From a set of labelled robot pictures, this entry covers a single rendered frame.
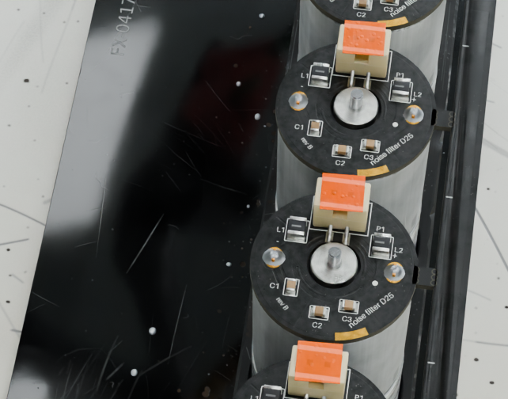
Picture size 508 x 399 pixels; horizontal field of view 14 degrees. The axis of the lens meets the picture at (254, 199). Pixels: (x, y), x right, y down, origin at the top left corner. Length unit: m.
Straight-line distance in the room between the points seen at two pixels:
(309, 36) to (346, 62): 0.02
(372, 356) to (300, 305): 0.01
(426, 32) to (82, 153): 0.07
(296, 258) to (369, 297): 0.01
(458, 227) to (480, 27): 0.04
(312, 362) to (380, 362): 0.02
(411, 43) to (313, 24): 0.02
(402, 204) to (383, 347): 0.03
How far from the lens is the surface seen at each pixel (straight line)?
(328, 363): 0.29
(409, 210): 0.33
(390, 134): 0.31
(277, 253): 0.30
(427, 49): 0.34
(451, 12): 0.38
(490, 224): 0.38
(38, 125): 0.39
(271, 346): 0.31
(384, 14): 0.33
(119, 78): 0.38
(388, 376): 0.32
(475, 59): 0.32
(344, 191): 0.30
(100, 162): 0.37
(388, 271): 0.30
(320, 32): 0.33
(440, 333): 0.30
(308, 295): 0.30
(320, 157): 0.31
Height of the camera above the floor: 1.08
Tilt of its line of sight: 60 degrees down
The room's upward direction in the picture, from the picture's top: straight up
